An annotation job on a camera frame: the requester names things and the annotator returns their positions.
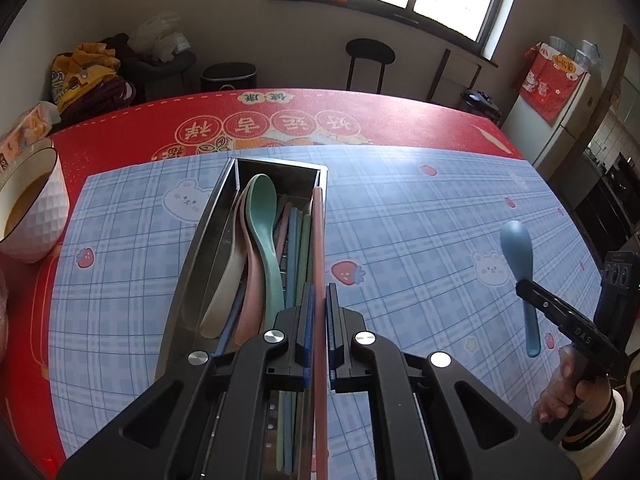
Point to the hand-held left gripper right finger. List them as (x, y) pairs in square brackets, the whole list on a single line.
[(331, 340)]

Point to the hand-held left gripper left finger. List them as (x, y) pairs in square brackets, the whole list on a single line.
[(309, 340)]

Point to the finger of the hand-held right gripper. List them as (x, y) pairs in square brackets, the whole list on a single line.
[(570, 327)]

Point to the pink spoon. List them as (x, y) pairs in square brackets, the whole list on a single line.
[(250, 300)]

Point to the green chopstick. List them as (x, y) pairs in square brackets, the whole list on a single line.
[(302, 260)]

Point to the grey-blue chopstick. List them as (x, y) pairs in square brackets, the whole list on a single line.
[(230, 320)]

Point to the blue spoon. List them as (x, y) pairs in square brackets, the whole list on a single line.
[(515, 245)]

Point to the beige spoon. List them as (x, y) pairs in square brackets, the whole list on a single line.
[(225, 285)]

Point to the pink chopstick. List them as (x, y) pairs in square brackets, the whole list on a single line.
[(319, 240), (282, 230)]

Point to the metal utensil tray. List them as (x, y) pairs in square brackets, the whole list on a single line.
[(200, 270)]

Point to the green spoon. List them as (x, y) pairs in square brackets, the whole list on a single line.
[(262, 210)]

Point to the person's right forearm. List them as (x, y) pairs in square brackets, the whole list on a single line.
[(600, 425)]

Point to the person's right hand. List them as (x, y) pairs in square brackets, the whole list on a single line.
[(565, 385)]

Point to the dark kitchen cabinet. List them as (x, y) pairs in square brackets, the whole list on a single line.
[(607, 200)]

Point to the blue checked table mat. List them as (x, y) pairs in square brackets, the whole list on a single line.
[(425, 260)]

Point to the white refrigerator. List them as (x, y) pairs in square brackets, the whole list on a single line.
[(565, 135)]

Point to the red printed cloth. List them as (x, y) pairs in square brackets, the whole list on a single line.
[(547, 85)]

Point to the clear plastic containers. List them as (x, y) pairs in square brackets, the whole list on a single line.
[(575, 50)]

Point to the red printed tablecloth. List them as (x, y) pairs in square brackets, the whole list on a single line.
[(150, 125)]

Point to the black trash bin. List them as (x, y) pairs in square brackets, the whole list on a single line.
[(229, 77)]

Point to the black chair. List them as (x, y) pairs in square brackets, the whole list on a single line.
[(370, 50)]

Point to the white textured bowl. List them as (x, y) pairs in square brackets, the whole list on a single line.
[(40, 215)]

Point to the dark fabric basket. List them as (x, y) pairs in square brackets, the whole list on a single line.
[(160, 72)]

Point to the white plastic bag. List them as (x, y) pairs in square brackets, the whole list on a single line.
[(157, 35)]

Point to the yellow clothes pile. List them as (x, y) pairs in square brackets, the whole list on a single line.
[(85, 77)]

